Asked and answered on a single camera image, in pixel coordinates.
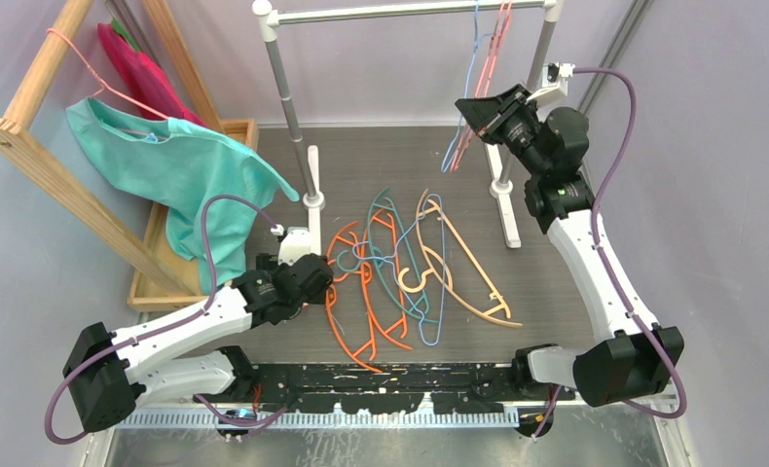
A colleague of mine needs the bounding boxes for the wooden tray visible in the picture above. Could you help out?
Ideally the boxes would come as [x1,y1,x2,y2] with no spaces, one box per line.
[126,118,260,314]

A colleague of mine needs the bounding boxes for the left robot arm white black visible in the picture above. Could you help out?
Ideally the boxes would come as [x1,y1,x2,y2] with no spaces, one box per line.
[44,253,334,435]

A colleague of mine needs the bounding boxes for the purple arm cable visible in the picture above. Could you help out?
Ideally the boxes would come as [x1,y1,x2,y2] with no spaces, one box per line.
[42,194,282,447]
[571,66,687,420]

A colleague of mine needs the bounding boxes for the white slotted cable duct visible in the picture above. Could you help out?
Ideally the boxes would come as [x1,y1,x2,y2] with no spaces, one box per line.
[116,408,519,429]

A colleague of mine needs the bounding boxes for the pink hanger holding shirt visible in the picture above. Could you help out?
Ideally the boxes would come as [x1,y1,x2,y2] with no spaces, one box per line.
[46,27,168,120]

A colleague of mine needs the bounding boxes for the orange plastic hanger right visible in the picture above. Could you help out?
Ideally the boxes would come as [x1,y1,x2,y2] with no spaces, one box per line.
[365,224,412,350]

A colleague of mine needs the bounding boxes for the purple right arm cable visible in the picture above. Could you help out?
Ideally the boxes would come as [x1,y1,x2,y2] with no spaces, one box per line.
[571,66,687,420]

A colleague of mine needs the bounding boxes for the pink wire hanger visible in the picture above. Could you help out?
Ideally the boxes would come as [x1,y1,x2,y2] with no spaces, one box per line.
[452,0,515,172]
[449,0,508,172]

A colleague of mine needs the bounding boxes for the red garment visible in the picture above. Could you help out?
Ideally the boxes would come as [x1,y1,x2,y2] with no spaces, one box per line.
[96,23,206,126]

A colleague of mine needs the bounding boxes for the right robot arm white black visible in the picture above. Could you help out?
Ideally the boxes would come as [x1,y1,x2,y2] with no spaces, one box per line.
[455,85,684,407]

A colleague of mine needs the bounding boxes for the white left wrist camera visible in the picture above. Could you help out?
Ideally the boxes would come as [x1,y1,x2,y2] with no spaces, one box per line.
[270,224,311,265]

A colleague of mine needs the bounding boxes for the beige plastic hanger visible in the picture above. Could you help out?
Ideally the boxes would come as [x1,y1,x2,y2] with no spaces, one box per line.
[396,189,523,329]

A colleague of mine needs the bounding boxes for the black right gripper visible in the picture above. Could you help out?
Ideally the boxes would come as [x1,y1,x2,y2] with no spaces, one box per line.
[456,84,549,178]

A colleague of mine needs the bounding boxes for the teal plastic hanger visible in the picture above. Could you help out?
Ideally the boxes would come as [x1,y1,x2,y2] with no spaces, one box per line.
[336,188,445,331]

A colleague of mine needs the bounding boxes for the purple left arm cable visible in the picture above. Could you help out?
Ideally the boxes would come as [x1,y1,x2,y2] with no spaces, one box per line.
[42,194,282,447]

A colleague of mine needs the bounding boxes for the blue wire hanger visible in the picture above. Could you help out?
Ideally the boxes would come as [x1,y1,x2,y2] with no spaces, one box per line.
[440,1,488,173]
[352,187,447,346]

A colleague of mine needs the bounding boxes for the wooden clothes rack frame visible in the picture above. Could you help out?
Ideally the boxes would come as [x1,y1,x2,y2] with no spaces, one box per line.
[0,1,192,297]

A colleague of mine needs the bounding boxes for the teal t-shirt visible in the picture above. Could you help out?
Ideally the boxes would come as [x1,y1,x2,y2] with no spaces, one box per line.
[66,98,300,293]

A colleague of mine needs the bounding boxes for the white metal clothes rack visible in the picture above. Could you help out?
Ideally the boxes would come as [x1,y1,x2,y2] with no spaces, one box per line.
[251,1,563,234]

